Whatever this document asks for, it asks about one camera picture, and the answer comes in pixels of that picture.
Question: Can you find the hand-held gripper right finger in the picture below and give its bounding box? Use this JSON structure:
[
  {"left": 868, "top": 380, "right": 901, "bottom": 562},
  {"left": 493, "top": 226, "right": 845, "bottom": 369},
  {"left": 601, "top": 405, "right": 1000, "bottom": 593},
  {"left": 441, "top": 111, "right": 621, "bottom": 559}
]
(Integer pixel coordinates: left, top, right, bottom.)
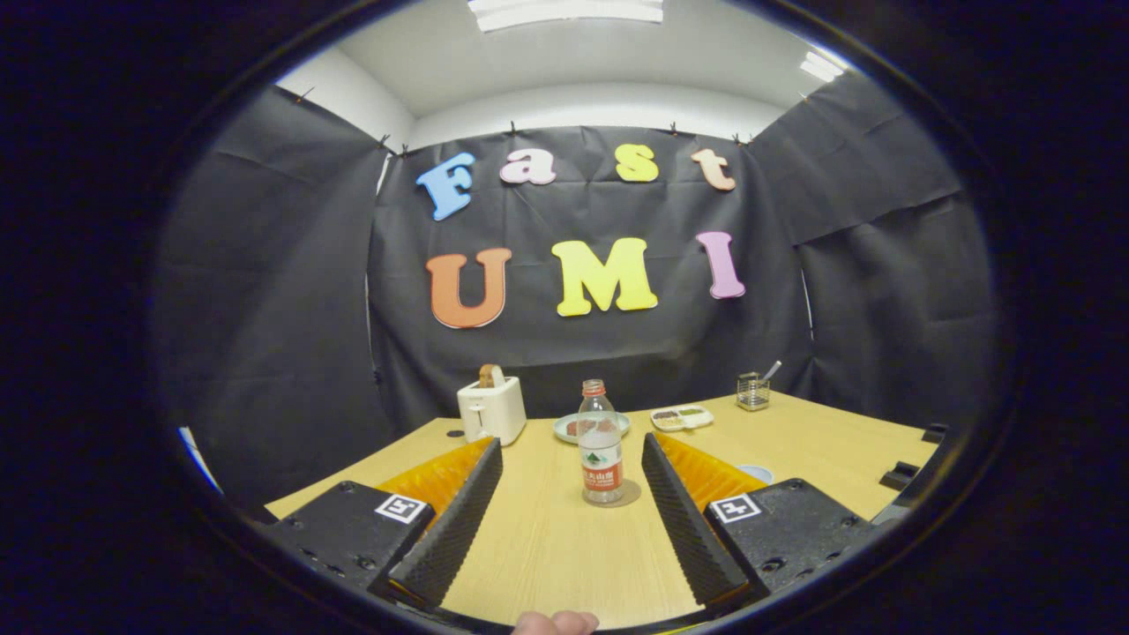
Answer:
[{"left": 641, "top": 431, "right": 883, "bottom": 609}]

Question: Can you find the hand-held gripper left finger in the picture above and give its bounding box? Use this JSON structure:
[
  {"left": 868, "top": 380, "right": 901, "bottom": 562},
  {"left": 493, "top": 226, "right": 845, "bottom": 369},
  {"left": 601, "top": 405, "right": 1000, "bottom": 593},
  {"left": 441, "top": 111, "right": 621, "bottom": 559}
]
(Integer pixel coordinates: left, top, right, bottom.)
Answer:
[{"left": 265, "top": 437, "right": 504, "bottom": 611}]

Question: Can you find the round brown coaster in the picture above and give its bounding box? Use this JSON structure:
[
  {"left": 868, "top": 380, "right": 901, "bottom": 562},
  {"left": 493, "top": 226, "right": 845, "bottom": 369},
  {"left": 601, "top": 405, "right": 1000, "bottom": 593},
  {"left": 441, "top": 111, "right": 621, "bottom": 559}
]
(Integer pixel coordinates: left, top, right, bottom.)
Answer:
[{"left": 582, "top": 479, "right": 642, "bottom": 509}]

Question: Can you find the clear plastic bottle red label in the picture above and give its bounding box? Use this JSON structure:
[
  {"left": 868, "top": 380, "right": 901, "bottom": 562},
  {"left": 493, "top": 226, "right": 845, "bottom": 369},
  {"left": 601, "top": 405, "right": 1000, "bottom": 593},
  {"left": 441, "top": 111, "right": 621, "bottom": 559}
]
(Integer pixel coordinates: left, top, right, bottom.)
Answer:
[{"left": 577, "top": 379, "right": 625, "bottom": 506}]

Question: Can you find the wooden table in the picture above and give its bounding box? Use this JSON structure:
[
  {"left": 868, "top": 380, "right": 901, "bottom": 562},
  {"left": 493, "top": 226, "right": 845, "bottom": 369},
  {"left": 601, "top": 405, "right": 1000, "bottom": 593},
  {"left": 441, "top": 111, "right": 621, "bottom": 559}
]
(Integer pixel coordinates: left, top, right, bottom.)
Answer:
[{"left": 265, "top": 391, "right": 940, "bottom": 629}]

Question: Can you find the white divided tray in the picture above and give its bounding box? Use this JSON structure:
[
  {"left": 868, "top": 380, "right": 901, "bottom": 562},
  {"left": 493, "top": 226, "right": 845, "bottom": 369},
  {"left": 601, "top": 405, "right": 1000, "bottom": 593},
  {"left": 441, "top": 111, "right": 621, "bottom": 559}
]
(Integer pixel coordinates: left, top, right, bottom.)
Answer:
[{"left": 650, "top": 404, "right": 714, "bottom": 432}]

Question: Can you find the white toaster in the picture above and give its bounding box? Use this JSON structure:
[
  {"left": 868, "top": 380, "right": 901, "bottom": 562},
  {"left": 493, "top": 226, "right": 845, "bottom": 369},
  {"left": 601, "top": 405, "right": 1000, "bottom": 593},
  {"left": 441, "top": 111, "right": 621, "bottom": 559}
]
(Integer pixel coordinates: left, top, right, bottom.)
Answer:
[{"left": 457, "top": 376, "right": 527, "bottom": 446}]

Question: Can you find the pale green round plate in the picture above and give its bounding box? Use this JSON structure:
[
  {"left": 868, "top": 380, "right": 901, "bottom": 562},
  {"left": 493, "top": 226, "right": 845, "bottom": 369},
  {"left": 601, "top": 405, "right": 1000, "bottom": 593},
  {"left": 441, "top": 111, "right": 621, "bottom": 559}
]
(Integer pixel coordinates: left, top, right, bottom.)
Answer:
[{"left": 553, "top": 412, "right": 632, "bottom": 445}]

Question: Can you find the clear square jar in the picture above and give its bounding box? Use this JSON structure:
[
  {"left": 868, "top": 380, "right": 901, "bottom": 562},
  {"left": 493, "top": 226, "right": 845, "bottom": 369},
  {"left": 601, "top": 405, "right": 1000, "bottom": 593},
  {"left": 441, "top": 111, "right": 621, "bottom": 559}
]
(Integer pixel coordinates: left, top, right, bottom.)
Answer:
[{"left": 736, "top": 371, "right": 771, "bottom": 412}]

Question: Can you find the small ceiling light panel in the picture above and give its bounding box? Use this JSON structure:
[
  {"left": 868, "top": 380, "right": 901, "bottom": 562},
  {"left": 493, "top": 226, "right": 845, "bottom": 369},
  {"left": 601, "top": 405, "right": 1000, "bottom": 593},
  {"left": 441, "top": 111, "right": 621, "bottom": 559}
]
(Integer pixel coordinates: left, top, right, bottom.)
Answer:
[{"left": 800, "top": 50, "right": 848, "bottom": 85}]

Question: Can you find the large ceiling light panel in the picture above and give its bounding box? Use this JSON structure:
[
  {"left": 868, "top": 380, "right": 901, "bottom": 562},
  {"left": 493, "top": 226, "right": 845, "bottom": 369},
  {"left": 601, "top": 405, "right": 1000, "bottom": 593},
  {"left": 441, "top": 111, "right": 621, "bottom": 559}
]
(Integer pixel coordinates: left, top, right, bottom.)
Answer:
[{"left": 467, "top": 0, "right": 664, "bottom": 32}]

